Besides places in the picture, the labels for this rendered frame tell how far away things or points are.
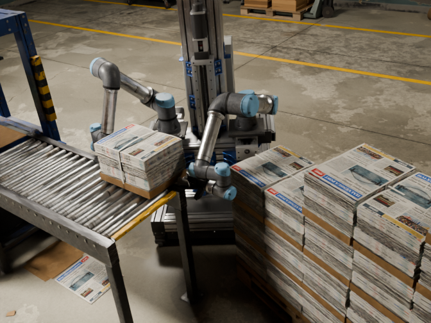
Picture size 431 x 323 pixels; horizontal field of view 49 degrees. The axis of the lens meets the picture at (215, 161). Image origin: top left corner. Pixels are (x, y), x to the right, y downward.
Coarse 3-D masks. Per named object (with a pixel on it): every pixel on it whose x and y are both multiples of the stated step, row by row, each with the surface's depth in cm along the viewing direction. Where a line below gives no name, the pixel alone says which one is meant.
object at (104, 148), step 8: (128, 128) 263; (136, 128) 262; (144, 128) 262; (112, 136) 256; (120, 136) 255; (128, 136) 255; (136, 136) 255; (96, 144) 249; (104, 144) 248; (112, 144) 247; (120, 144) 247; (96, 152) 252; (104, 152) 248; (112, 152) 243; (104, 160) 252; (112, 160) 247; (104, 168) 255; (112, 168) 251; (112, 176) 254
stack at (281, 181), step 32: (256, 160) 263; (288, 160) 259; (256, 192) 245; (288, 192) 234; (256, 224) 257; (288, 224) 230; (256, 256) 271; (288, 256) 240; (320, 256) 217; (352, 256) 199; (256, 288) 289; (288, 288) 253; (320, 288) 227; (384, 288) 189; (288, 320) 267; (320, 320) 236; (352, 320) 213; (384, 320) 195
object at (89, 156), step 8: (32, 136) 316; (40, 136) 315; (48, 144) 306; (56, 144) 303; (64, 144) 302; (72, 152) 293; (80, 152) 292; (88, 160) 286; (96, 160) 282; (176, 192) 248; (184, 192) 250; (176, 200) 251; (184, 200) 252; (176, 208) 254
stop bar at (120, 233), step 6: (174, 192) 243; (162, 198) 240; (168, 198) 240; (156, 204) 235; (162, 204) 237; (150, 210) 231; (138, 216) 228; (144, 216) 228; (132, 222) 224; (138, 222) 225; (126, 228) 221; (132, 228) 223; (114, 234) 218; (120, 234) 218; (114, 240) 215
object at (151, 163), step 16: (144, 144) 246; (160, 144) 244; (176, 144) 247; (128, 160) 238; (144, 160) 231; (160, 160) 240; (176, 160) 250; (128, 176) 244; (144, 176) 235; (160, 176) 242
